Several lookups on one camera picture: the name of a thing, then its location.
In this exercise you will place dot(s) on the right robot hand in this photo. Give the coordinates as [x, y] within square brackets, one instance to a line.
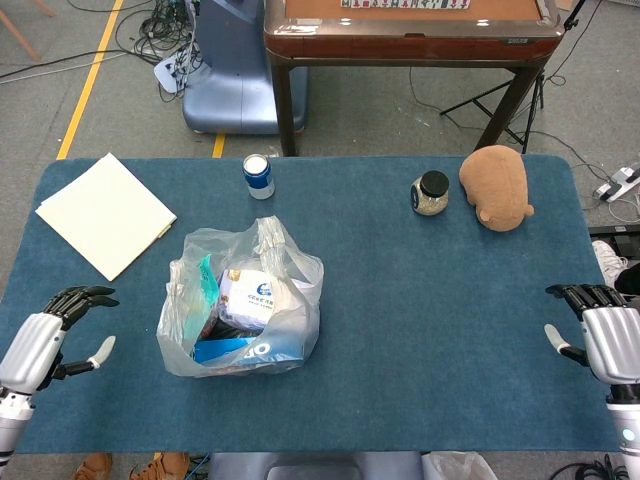
[610, 330]

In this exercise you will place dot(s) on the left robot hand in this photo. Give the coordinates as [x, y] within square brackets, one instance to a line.
[30, 347]

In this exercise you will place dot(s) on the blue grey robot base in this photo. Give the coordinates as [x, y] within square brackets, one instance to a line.
[235, 75]

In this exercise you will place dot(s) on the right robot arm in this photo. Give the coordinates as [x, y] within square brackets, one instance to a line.
[625, 425]

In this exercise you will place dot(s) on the white sneaker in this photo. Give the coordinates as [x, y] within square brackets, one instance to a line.
[607, 260]

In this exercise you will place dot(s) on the brown shoe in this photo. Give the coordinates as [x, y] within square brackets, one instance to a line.
[92, 467]
[160, 466]

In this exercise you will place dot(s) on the cream paper folder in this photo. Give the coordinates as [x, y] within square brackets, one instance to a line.
[105, 215]

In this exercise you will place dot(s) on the brown plush toy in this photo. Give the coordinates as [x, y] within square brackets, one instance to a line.
[497, 187]

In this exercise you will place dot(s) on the blue snack box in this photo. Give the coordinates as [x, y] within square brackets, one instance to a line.
[245, 350]

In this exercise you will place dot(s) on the glass jar with black lid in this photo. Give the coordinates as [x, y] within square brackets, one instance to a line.
[430, 194]

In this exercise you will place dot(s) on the white tissue pack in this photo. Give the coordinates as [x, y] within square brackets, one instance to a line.
[250, 297]

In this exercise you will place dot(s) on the black tripod stand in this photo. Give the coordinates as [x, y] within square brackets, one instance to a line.
[520, 100]

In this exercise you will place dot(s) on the blue table mat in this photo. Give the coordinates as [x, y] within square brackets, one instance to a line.
[310, 310]

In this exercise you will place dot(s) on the blue and white can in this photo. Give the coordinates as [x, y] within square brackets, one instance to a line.
[258, 176]

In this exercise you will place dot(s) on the white power strip with plugs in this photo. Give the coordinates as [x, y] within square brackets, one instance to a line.
[172, 72]

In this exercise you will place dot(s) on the wooden chair leg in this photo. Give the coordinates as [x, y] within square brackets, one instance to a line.
[20, 30]

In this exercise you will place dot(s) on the brown mahjong table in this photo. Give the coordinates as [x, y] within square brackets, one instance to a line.
[415, 45]

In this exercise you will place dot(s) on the row of mahjong tiles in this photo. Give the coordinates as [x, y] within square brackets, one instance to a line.
[405, 4]

